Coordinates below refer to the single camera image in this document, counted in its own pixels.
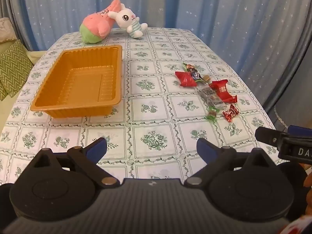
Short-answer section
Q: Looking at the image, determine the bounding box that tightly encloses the plain red snack packet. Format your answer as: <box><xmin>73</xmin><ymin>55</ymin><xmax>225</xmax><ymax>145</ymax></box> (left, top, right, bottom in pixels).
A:
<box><xmin>175</xmin><ymin>71</ymin><xmax>197</xmax><ymax>87</ymax></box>

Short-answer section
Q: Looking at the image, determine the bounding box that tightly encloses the beige quilted pillow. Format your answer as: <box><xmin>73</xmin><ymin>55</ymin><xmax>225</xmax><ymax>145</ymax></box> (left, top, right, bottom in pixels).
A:
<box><xmin>0</xmin><ymin>17</ymin><xmax>17</xmax><ymax>43</ymax></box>

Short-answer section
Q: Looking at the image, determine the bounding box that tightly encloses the green candy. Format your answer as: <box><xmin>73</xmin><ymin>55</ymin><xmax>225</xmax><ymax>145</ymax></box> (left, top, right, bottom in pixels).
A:
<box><xmin>205</xmin><ymin>106</ymin><xmax>220</xmax><ymax>122</ymax></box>

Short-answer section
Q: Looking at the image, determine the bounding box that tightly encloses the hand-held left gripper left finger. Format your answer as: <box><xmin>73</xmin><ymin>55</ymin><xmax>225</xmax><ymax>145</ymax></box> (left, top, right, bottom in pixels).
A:
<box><xmin>29</xmin><ymin>137</ymin><xmax>121</xmax><ymax>189</ymax></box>

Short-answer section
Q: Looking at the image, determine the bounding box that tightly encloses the orange plastic tray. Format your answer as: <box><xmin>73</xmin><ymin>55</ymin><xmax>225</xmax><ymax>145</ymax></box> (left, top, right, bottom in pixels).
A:
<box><xmin>30</xmin><ymin>44</ymin><xmax>123</xmax><ymax>118</ymax></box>

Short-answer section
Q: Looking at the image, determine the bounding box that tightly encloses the red white printed clothing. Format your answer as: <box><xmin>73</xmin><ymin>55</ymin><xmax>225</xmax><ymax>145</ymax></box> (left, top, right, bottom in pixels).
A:
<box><xmin>284</xmin><ymin>216</ymin><xmax>312</xmax><ymax>234</ymax></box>

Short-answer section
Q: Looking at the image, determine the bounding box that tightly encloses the white rabbit plush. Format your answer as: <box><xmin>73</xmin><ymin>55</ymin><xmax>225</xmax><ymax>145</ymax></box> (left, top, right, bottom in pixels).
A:
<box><xmin>108</xmin><ymin>4</ymin><xmax>148</xmax><ymax>39</ymax></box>

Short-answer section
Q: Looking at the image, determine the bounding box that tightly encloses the green zigzag cushion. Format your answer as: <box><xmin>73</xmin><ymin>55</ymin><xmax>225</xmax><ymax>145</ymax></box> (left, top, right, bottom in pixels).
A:
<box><xmin>0</xmin><ymin>40</ymin><xmax>33</xmax><ymax>97</ymax></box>
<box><xmin>0</xmin><ymin>80</ymin><xmax>10</xmax><ymax>101</ymax></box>

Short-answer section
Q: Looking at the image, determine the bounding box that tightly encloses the person's right hand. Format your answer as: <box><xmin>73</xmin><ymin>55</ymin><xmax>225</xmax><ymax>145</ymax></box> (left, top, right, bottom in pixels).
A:
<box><xmin>303</xmin><ymin>174</ymin><xmax>312</xmax><ymax>216</ymax></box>

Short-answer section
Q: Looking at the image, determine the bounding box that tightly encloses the light green sofa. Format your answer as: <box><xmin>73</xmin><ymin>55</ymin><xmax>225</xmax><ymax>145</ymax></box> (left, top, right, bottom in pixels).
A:
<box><xmin>0</xmin><ymin>39</ymin><xmax>49</xmax><ymax>132</ymax></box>

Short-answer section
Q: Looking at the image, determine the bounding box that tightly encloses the blue starred curtain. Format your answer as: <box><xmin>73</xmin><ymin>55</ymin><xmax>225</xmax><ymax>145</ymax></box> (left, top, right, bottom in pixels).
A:
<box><xmin>0</xmin><ymin>0</ymin><xmax>312</xmax><ymax>132</ymax></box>

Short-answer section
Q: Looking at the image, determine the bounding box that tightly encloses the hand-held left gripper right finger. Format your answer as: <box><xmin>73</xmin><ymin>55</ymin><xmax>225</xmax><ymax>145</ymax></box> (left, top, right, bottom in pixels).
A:
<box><xmin>184</xmin><ymin>138</ymin><xmax>277</xmax><ymax>188</ymax></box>

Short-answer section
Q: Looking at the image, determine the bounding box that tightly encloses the clear snack bar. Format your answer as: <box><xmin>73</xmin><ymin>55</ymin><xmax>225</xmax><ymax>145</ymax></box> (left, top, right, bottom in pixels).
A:
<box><xmin>197</xmin><ymin>84</ymin><xmax>223</xmax><ymax>108</ymax></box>

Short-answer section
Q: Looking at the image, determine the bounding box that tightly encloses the green black sausage packet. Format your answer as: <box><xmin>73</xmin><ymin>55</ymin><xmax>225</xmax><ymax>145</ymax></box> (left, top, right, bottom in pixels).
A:
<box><xmin>182</xmin><ymin>63</ymin><xmax>204</xmax><ymax>83</ymax></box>

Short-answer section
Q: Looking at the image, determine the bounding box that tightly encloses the grey lace-trimmed cloth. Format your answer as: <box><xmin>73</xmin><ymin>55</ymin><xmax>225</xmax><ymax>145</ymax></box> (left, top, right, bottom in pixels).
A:
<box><xmin>274</xmin><ymin>88</ymin><xmax>312</xmax><ymax>132</ymax></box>

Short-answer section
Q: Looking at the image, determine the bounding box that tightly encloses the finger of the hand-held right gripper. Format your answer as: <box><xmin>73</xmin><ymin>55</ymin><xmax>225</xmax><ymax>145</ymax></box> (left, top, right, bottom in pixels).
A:
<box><xmin>288</xmin><ymin>125</ymin><xmax>312</xmax><ymax>137</ymax></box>
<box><xmin>255</xmin><ymin>127</ymin><xmax>283</xmax><ymax>149</ymax></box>

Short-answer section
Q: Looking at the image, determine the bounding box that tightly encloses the pink green starfish plush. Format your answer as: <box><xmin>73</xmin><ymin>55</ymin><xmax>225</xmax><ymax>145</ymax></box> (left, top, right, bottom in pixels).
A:
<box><xmin>79</xmin><ymin>0</ymin><xmax>121</xmax><ymax>44</ymax></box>

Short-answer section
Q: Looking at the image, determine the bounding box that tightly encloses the floral checked tablecloth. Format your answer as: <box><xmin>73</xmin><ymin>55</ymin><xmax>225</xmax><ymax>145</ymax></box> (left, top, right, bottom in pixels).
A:
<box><xmin>0</xmin><ymin>27</ymin><xmax>283</xmax><ymax>183</ymax></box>

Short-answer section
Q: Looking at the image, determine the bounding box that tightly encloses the red white foil candy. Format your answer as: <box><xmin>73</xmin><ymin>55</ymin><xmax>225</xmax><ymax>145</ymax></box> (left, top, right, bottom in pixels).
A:
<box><xmin>222</xmin><ymin>104</ymin><xmax>239</xmax><ymax>122</ymax></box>

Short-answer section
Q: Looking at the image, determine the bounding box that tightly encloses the red snack packet white label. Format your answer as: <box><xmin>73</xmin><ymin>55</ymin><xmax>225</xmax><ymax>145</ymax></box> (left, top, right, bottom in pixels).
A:
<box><xmin>210</xmin><ymin>79</ymin><xmax>238</xmax><ymax>104</ymax></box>

